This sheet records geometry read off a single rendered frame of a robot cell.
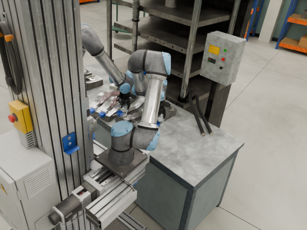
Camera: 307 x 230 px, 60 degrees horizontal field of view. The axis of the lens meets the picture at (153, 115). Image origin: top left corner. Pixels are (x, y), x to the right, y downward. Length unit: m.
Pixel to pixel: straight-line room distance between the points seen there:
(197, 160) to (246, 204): 1.08
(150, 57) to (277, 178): 2.35
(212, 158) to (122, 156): 0.79
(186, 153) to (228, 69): 0.85
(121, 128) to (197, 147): 0.85
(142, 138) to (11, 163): 0.62
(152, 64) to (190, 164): 0.85
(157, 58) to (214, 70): 1.16
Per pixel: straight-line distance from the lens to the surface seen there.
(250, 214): 2.88
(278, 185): 3.29
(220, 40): 2.43
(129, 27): 3.10
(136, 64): 1.45
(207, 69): 2.56
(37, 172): 1.33
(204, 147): 2.14
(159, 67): 1.42
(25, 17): 1.08
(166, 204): 2.25
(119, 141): 1.45
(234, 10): 2.97
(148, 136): 1.41
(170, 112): 2.36
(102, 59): 1.70
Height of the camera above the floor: 2.12
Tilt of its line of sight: 33 degrees down
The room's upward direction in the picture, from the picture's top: 6 degrees clockwise
